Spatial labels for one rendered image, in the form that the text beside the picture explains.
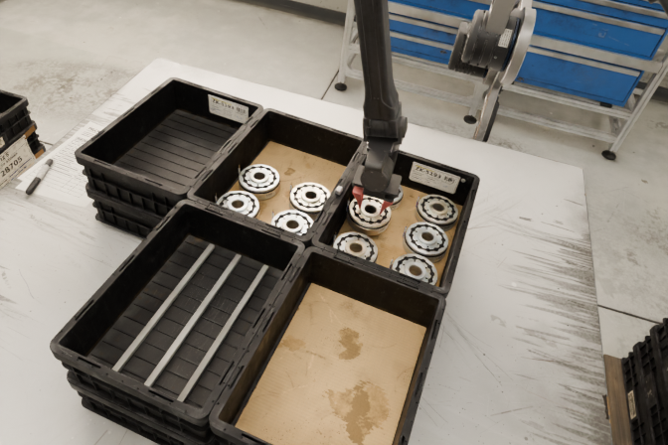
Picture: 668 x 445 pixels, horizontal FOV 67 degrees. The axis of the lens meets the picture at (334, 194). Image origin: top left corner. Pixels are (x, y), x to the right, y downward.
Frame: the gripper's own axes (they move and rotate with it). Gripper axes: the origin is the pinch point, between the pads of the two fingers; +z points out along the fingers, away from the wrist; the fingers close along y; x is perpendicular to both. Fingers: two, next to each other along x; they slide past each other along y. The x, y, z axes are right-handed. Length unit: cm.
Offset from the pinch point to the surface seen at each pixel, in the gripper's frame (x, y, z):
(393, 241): -3.2, 7.3, 6.1
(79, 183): -2, -81, 20
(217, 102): 24, -50, 0
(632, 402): 14, 99, 70
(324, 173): 14.3, -14.9, 6.8
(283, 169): 11.7, -25.6, 6.8
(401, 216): 6.1, 7.6, 6.3
